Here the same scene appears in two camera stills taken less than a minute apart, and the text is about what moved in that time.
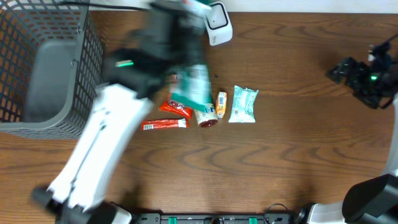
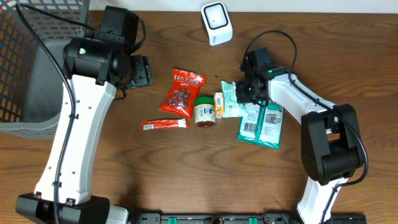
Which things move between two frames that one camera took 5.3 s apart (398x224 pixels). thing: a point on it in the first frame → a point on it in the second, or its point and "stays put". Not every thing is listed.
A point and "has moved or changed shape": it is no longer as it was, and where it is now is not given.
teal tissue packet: (243, 109) has moved or changed shape
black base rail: (225, 218) stays put
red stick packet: (164, 124) stays put
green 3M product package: (189, 84) → (262, 124)
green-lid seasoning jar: (206, 117) stays put
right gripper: (353, 79) → (242, 96)
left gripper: (193, 41) → (143, 76)
